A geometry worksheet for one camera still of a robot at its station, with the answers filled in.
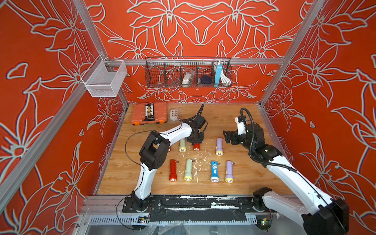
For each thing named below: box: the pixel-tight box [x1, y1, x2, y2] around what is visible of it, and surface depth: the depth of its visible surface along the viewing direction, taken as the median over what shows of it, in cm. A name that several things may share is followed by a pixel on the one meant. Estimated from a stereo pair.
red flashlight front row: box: [168, 159, 178, 182], surface depth 83 cm
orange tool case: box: [130, 102, 168, 126], surface depth 109 cm
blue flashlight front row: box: [210, 161, 220, 183], surface depth 83 cm
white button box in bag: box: [169, 109, 179, 122], surface depth 112 cm
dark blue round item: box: [200, 75, 212, 85], surface depth 97 cm
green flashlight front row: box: [184, 158, 193, 182], surface depth 84 cm
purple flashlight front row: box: [225, 160, 235, 184], surface depth 83 cm
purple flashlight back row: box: [215, 137, 224, 157], surface depth 92 cm
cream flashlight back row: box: [179, 137, 187, 153], surface depth 93 cm
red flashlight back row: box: [193, 142, 201, 152], surface depth 91 cm
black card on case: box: [144, 103, 155, 119], surface depth 109 cm
